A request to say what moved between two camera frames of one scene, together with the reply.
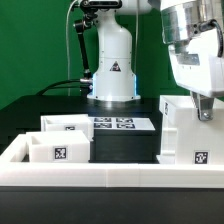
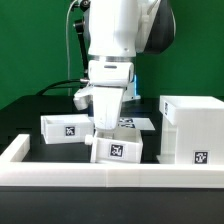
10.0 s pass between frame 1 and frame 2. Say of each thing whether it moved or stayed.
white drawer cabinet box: stayed
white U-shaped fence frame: stayed
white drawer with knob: moved
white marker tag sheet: stayed
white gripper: moved
